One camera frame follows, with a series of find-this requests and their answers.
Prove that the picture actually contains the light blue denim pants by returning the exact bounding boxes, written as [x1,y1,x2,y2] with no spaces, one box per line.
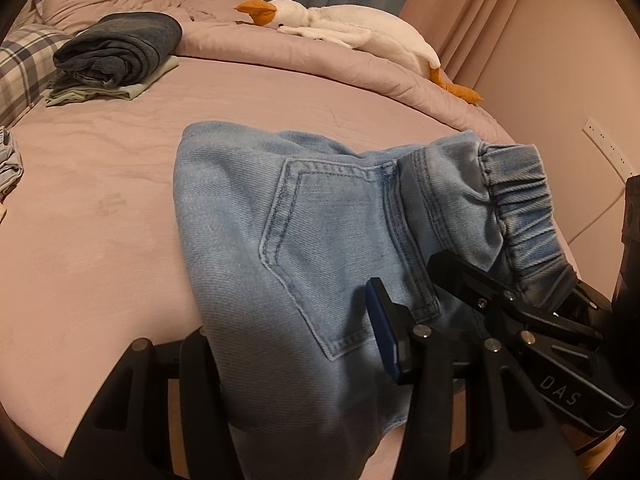
[174,122,577,479]

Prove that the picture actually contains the pink bed sheet mattress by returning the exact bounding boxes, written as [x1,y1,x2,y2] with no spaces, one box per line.
[0,54,582,480]

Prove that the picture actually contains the white goose plush toy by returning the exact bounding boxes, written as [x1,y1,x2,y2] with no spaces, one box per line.
[235,0,483,104]

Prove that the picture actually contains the pink curtain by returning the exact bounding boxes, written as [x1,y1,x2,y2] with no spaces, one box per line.
[119,0,539,82]

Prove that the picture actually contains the pale green folded cloth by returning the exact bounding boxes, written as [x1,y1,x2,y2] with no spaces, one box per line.
[44,55,179,106]

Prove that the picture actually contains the dark folded jeans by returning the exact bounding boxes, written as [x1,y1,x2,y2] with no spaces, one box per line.
[53,12,182,89]

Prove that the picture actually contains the plaid pillow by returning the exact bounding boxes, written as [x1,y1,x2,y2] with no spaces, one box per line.
[1,24,70,127]

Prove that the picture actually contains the pink quilted comforter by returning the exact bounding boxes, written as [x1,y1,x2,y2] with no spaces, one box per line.
[40,0,510,143]

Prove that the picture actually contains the white power cable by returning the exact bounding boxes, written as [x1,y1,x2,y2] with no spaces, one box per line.
[566,192,626,245]

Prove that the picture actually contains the white wall power strip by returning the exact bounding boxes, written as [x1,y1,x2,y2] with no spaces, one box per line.
[582,117,639,182]

